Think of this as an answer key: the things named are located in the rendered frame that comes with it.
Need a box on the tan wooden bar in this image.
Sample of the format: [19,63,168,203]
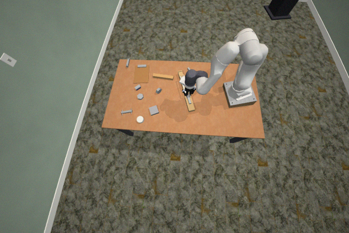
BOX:
[153,73,174,80]

